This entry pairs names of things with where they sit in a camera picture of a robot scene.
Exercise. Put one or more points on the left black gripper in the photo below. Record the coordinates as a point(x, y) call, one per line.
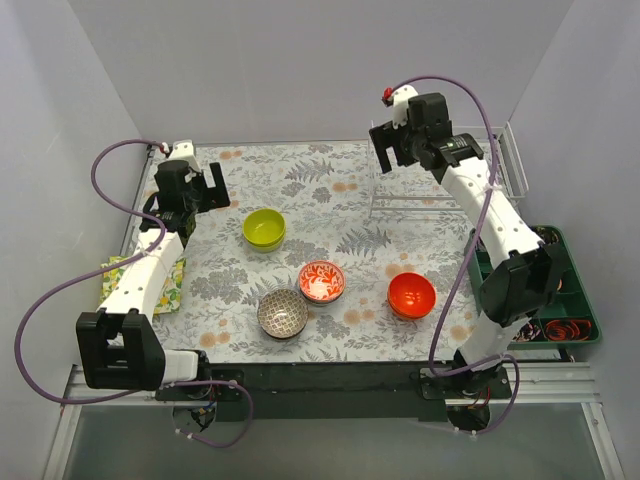
point(206, 191)

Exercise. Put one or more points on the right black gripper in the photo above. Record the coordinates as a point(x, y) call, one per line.
point(390, 135)

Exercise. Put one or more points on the lime green bowl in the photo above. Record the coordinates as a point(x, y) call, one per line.
point(267, 247)
point(264, 227)

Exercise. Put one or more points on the white wire dish rack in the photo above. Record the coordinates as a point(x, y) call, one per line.
point(412, 190)

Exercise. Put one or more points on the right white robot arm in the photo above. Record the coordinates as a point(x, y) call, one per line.
point(526, 270)

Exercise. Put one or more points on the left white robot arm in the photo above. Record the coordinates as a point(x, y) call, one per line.
point(118, 346)

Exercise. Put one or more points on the lemon print folded cloth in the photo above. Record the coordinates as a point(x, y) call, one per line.
point(169, 300)

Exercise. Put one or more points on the floral patterned table mat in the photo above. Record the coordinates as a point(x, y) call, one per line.
point(322, 192)

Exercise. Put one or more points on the red white floral bowl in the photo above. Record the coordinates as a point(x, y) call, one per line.
point(321, 282)

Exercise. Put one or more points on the grey geometric patterned bowl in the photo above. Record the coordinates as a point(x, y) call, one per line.
point(282, 314)

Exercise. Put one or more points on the orange red bowl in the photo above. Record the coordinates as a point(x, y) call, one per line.
point(411, 296)

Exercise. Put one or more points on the dark floral rolled ribbon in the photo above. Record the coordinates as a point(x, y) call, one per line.
point(530, 332)

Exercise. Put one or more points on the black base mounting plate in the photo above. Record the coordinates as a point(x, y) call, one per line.
point(352, 390)

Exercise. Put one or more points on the green compartment tray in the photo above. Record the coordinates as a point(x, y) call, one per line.
point(571, 300)

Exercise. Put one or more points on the orange black rolled ribbon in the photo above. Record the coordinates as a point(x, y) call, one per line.
point(559, 330)

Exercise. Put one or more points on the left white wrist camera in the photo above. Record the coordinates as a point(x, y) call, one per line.
point(185, 150)

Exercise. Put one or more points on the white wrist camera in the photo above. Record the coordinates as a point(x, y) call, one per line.
point(397, 100)
point(185, 150)

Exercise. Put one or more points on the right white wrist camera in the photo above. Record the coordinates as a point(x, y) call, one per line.
point(397, 100)

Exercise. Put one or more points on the aluminium front rail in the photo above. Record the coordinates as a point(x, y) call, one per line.
point(540, 383)

